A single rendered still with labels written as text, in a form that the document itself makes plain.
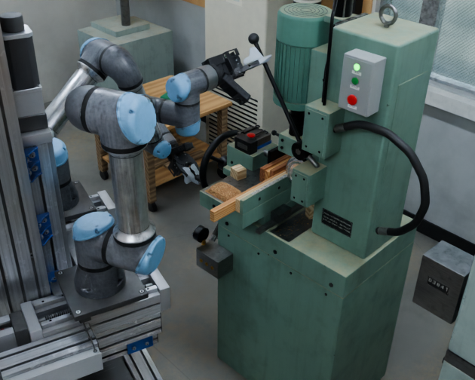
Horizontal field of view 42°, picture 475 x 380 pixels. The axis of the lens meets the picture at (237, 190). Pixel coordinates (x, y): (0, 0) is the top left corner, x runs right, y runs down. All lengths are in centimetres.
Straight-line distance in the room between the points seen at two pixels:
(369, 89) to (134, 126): 65
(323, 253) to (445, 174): 149
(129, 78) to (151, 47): 207
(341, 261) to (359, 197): 23
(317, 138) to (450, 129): 156
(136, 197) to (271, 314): 91
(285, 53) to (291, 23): 10
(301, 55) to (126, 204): 74
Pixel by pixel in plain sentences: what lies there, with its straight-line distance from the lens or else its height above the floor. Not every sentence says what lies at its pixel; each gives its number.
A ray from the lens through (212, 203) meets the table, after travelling 213.
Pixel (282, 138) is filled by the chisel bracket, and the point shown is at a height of 106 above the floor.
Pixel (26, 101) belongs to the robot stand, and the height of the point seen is 134.
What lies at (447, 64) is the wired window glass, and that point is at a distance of 333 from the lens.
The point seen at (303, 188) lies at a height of 103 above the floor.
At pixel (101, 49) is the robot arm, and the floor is 129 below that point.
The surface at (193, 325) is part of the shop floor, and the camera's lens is 292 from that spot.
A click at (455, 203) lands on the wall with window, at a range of 347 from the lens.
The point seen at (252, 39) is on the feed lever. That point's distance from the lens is 197.
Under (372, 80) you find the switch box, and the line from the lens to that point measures 171.
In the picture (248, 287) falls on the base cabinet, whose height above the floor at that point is 50.
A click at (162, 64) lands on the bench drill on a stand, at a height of 48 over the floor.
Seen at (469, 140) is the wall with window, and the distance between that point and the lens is 329.
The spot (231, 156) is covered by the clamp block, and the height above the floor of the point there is 92.
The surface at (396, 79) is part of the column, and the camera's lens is 176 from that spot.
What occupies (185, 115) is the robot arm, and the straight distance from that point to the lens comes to 184.
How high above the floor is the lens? 206
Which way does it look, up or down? 32 degrees down
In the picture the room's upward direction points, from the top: 1 degrees clockwise
